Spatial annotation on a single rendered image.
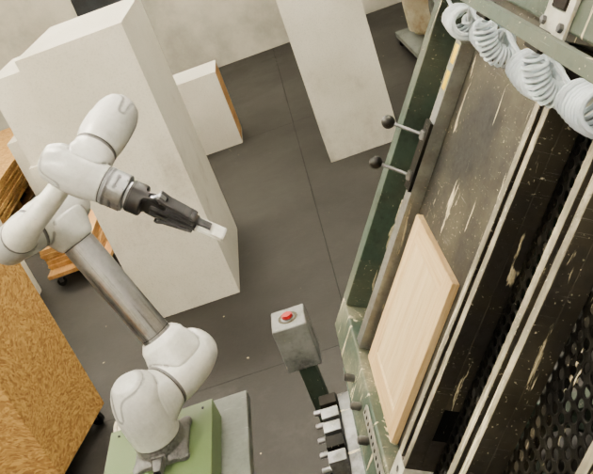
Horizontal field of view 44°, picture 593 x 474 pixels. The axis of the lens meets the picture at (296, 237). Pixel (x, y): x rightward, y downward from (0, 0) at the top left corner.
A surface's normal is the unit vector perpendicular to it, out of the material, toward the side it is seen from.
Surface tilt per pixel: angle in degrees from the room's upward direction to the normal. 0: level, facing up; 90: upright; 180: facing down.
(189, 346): 64
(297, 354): 90
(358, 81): 90
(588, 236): 90
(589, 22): 58
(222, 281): 90
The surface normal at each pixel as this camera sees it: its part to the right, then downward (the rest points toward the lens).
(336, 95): 0.09, 0.45
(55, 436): 0.93, -0.18
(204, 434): -0.33, -0.82
